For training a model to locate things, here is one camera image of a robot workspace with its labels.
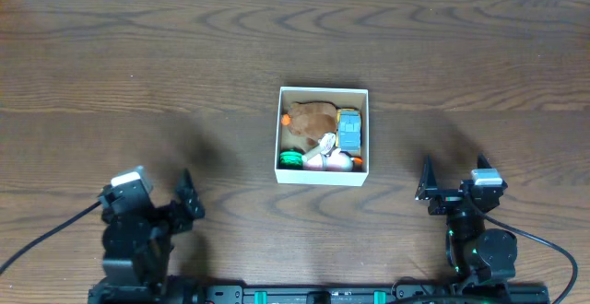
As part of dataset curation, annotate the pink duck toy with hat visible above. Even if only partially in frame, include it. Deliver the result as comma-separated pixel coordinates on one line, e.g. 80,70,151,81
302,150,363,172

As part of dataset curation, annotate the yellow grey toy truck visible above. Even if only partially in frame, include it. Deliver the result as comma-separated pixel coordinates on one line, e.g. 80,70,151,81
336,109,361,153

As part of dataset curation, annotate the green round spinner toy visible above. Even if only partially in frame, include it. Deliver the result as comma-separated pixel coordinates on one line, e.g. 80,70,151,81
278,150,303,170

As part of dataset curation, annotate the brown plush with orange top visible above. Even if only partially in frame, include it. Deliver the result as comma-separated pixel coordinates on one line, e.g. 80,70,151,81
280,102,337,144

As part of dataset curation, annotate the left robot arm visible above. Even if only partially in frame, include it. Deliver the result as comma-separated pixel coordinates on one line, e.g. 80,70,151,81
88,166,205,304

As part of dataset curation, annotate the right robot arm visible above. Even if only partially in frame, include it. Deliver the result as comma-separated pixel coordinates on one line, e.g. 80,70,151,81
415,155,517,286

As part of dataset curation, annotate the white cardboard box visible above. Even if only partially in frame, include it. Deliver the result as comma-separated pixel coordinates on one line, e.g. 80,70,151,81
274,87,370,187

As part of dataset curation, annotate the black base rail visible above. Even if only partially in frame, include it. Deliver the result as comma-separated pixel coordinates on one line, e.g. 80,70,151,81
88,276,550,304

